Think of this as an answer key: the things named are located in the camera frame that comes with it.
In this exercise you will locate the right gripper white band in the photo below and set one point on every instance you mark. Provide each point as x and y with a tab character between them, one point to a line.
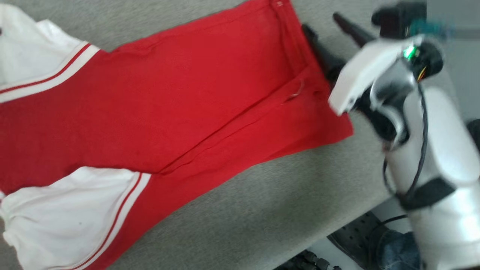
371	67

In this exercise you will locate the red and white shirt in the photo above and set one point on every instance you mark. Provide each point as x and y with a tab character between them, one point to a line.
168	105

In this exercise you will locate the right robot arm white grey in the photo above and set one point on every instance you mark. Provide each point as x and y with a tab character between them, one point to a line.
442	142

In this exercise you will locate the grey fabric sofa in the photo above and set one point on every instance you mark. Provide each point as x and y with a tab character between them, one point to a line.
281	210

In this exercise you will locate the blue denim trouser leg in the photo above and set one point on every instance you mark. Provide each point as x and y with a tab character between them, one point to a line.
399	251

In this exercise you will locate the black ribbed object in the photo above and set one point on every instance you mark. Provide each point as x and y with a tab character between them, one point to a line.
307	261

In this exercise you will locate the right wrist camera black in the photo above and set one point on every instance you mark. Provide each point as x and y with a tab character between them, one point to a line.
397	18

